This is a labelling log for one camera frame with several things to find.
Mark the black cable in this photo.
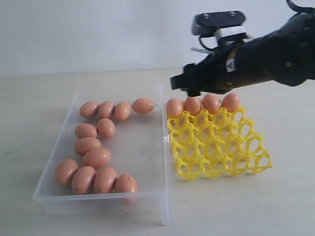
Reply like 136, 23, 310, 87
198, 35, 220, 51

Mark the brown egg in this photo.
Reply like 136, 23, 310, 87
114, 102, 131, 120
115, 174, 139, 193
94, 167, 117, 194
55, 159, 79, 186
132, 98, 154, 114
202, 94, 221, 114
79, 101, 100, 118
74, 123, 97, 139
74, 137, 101, 156
98, 101, 116, 118
184, 97, 201, 115
221, 93, 240, 113
97, 118, 115, 138
82, 147, 111, 169
166, 98, 183, 118
71, 166, 96, 195

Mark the clear plastic tray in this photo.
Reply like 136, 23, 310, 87
33, 86, 172, 225

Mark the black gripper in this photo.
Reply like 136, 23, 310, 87
170, 29, 313, 97

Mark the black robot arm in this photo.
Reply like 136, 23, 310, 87
170, 1, 315, 97

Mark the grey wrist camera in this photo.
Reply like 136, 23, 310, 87
191, 11, 246, 37

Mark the yellow plastic egg tray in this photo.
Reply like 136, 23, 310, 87
168, 106, 273, 180

